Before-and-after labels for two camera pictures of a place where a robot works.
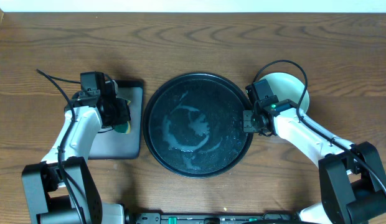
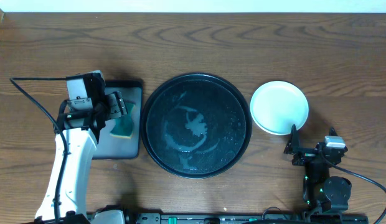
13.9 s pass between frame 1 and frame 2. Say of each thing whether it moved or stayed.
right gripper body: moved
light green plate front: moved
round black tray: stayed
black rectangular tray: stayed
